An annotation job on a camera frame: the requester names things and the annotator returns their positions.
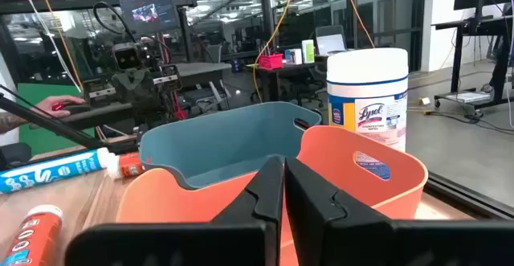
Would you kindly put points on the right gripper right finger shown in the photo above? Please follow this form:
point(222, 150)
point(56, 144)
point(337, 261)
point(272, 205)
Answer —
point(345, 238)

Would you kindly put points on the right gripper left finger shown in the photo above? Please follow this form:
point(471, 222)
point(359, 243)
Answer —
point(225, 242)

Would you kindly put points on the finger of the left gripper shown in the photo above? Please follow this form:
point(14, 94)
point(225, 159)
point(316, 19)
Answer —
point(148, 91)
point(126, 93)

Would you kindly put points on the orange sealant tube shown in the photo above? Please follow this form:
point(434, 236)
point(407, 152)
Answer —
point(128, 164)
point(34, 238)

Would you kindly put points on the blue silicone tube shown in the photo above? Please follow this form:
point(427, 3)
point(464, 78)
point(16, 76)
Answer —
point(52, 171)

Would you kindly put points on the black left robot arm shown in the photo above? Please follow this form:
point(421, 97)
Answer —
point(166, 97)

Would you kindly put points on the person's forearm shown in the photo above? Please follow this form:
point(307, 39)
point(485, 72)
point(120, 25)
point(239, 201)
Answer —
point(10, 122)

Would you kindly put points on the Lysol wipes canister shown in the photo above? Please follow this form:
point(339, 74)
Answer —
point(367, 97)

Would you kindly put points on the grey side desk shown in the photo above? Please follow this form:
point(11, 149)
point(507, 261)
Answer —
point(104, 115)

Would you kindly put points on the grey table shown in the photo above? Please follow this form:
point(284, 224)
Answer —
point(201, 69)

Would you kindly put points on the grey office chair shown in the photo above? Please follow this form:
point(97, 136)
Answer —
point(202, 97)

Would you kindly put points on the black computer mouse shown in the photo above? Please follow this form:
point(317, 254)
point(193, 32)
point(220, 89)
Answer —
point(76, 108)

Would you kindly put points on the person's hand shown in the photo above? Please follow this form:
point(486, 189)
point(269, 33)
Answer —
point(50, 103)

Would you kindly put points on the black computer monitor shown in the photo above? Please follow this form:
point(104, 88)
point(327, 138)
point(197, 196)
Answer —
point(146, 5)

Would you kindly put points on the green board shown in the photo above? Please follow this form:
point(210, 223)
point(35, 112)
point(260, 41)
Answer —
point(48, 91)

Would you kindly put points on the teal plastic bin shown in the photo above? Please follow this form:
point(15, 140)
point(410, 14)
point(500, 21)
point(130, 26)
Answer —
point(225, 137)

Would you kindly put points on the orange plastic bin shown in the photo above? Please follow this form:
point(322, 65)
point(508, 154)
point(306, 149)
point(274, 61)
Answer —
point(333, 153)

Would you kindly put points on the red storage bin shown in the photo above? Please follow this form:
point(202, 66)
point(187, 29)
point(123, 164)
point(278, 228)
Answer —
point(270, 62)

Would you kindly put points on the dark office desk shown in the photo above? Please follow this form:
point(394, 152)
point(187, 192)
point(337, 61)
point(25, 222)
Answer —
point(281, 75)

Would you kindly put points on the white boxes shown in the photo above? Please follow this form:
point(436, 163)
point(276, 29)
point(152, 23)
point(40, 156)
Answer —
point(294, 56)

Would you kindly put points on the green and white box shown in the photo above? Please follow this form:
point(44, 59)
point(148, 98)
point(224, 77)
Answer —
point(308, 51)

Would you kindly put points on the grey laptop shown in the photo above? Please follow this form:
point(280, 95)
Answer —
point(331, 43)

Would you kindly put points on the black standing desk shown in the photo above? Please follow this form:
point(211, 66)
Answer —
point(470, 25)

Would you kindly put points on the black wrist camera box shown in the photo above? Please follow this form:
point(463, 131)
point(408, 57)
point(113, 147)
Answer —
point(127, 57)

